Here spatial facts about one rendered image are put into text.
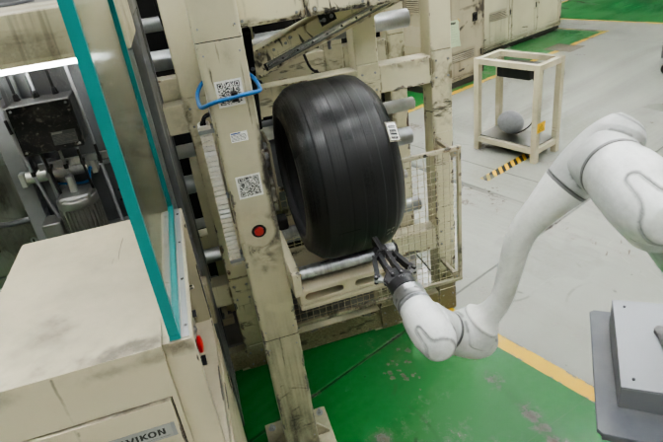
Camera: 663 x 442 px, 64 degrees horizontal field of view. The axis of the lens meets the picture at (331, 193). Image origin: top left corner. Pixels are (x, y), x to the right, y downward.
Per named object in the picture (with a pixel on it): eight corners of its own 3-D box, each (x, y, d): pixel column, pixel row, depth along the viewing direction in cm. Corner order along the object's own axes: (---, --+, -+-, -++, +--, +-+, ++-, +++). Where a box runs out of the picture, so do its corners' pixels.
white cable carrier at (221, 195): (232, 266, 171) (197, 127, 150) (230, 258, 176) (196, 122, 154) (245, 262, 172) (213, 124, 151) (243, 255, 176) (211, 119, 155)
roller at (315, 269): (297, 274, 169) (294, 264, 172) (299, 284, 171) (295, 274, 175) (399, 247, 176) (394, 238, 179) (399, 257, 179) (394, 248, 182)
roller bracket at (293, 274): (295, 299, 168) (290, 273, 164) (271, 240, 203) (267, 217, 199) (305, 296, 169) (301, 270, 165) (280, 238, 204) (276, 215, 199)
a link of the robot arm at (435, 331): (389, 318, 136) (424, 329, 142) (414, 365, 123) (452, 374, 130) (413, 286, 132) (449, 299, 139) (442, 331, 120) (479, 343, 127)
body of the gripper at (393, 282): (421, 277, 140) (406, 256, 148) (391, 286, 138) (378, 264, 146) (420, 298, 144) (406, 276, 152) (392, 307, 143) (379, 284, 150)
